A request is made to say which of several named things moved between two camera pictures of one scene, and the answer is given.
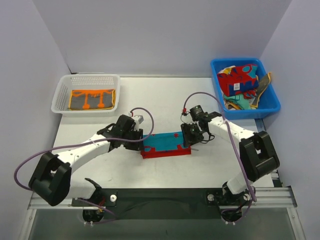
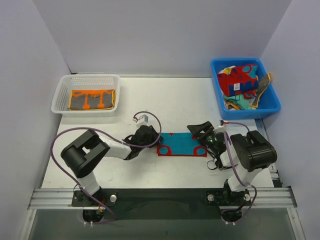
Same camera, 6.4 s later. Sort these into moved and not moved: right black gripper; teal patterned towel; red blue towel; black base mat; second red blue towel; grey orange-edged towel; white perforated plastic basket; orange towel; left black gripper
Moved: red blue towel; right black gripper; left black gripper
Not moved: orange towel; second red blue towel; teal patterned towel; black base mat; grey orange-edged towel; white perforated plastic basket
